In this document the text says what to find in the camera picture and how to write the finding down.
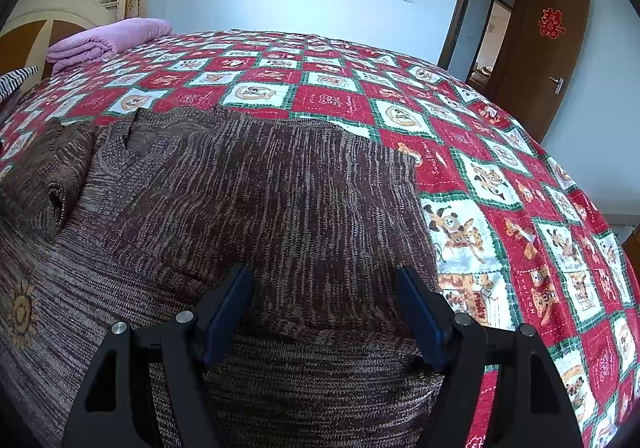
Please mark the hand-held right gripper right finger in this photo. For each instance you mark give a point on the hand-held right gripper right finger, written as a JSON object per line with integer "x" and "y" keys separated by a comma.
{"x": 420, "y": 318}

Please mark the brown wooden door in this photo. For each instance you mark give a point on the brown wooden door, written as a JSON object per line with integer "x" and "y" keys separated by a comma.
{"x": 530, "y": 78}

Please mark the red paper door decoration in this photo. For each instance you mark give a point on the red paper door decoration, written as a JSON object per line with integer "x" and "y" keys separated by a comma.
{"x": 550, "y": 24}

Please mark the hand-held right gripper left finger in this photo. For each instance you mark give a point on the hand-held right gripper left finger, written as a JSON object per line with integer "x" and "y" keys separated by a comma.
{"x": 227, "y": 313}

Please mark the brown wooden door frame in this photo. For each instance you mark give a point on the brown wooden door frame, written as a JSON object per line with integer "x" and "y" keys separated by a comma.
{"x": 462, "y": 3}

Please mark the brown knitted sweater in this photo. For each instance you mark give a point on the brown knitted sweater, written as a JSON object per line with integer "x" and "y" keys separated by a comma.
{"x": 250, "y": 188}

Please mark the cream wooden headboard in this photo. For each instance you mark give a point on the cream wooden headboard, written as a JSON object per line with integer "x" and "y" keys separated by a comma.
{"x": 50, "y": 8}

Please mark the red checked printed blanket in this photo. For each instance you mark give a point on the red checked printed blanket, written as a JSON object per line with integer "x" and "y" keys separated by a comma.
{"x": 500, "y": 168}

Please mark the black white striped pillow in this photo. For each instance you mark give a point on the black white striped pillow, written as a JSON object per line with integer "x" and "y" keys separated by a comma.
{"x": 15, "y": 80}

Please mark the pink folded blanket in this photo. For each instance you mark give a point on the pink folded blanket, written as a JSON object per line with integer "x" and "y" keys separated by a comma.
{"x": 115, "y": 35}

